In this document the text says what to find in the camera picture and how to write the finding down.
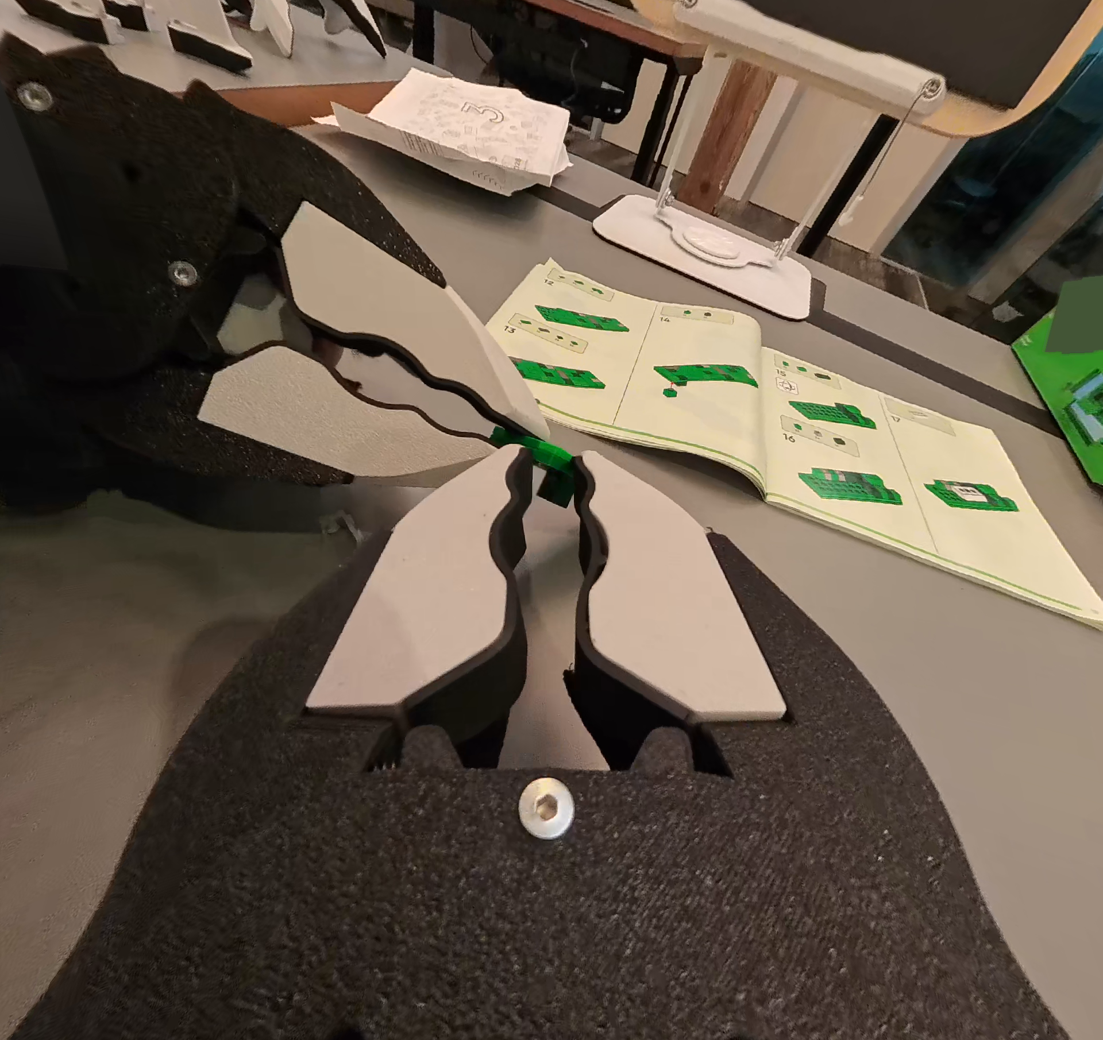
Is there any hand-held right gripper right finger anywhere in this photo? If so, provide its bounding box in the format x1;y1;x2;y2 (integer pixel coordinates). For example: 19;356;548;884
573;451;787;724

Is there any crumpled white paper bag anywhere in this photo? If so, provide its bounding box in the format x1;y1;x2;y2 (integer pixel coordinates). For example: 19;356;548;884
314;67;574;195

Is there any brown-edged neighbour desk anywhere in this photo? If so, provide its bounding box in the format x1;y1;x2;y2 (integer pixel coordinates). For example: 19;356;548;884
0;0;415;128

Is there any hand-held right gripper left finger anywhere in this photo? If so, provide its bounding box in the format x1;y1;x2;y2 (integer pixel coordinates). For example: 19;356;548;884
306;444;534;724

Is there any brown-topped desk with black legs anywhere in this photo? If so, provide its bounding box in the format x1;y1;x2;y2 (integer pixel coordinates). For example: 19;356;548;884
366;0;703;188

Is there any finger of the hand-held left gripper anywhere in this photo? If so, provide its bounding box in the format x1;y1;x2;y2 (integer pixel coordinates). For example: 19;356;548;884
277;200;550;442
196;344;503;481

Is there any open building instruction booklet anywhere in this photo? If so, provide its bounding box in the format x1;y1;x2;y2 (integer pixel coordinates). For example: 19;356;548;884
485;258;1103;632

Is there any black board on white stand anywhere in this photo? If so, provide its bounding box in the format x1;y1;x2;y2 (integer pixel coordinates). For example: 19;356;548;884
593;0;1103;322

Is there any wooden post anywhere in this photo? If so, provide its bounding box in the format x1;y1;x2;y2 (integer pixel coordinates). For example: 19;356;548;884
679;58;777;214

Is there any black office chair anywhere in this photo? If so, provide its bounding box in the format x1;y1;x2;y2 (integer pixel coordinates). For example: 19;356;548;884
483;0;639;123

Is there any green brick plate assembly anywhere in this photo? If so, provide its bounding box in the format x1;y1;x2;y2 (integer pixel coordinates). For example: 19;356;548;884
489;424;572;466

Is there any green toy set box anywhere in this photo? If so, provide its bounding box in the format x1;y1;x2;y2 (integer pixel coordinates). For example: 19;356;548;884
1012;282;1103;490

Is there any grey desk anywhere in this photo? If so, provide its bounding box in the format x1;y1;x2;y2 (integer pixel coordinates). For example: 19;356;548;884
0;122;1103;1040

